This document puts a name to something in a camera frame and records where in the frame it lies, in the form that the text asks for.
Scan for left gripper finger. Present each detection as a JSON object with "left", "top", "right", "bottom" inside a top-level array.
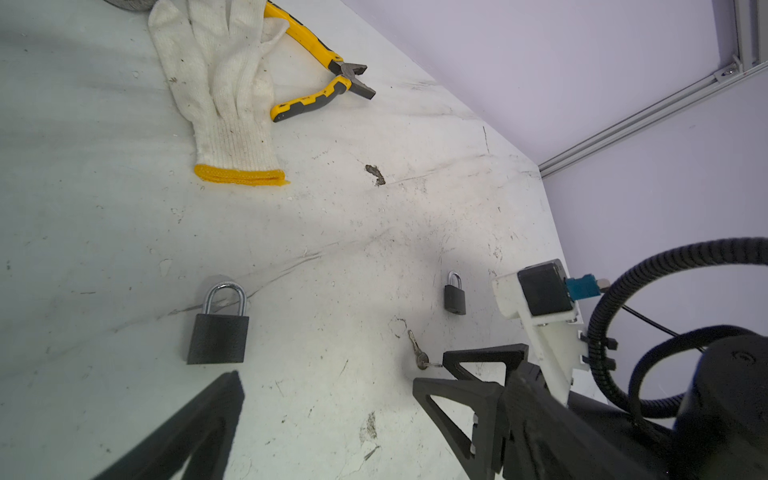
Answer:
[{"left": 97, "top": 371, "right": 245, "bottom": 479}]

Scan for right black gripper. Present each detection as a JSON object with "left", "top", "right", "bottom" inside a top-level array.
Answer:
[{"left": 412, "top": 343, "right": 671, "bottom": 480}]

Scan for silver key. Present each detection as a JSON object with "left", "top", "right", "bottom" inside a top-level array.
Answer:
[{"left": 407, "top": 330, "right": 443, "bottom": 370}]

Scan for black padlock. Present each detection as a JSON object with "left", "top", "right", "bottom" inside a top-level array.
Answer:
[
  {"left": 443, "top": 271, "right": 466, "bottom": 316},
  {"left": 186, "top": 281, "right": 249, "bottom": 365}
]

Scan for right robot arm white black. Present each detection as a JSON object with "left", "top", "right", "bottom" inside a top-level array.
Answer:
[{"left": 413, "top": 326, "right": 767, "bottom": 479}]

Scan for yellow black pliers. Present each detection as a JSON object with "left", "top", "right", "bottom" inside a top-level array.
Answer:
[{"left": 263, "top": 0, "right": 377, "bottom": 124}]

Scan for white work glove yellow cuff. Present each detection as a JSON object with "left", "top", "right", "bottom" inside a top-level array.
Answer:
[{"left": 148, "top": 1, "right": 289, "bottom": 186}]

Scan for grey oval sharpening stone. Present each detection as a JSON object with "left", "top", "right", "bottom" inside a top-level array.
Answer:
[{"left": 105, "top": 0, "right": 157, "bottom": 12}]

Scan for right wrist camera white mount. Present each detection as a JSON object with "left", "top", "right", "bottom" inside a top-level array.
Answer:
[{"left": 491, "top": 259, "right": 607, "bottom": 404}]

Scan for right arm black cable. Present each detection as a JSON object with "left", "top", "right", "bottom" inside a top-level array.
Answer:
[{"left": 586, "top": 237, "right": 768, "bottom": 420}]

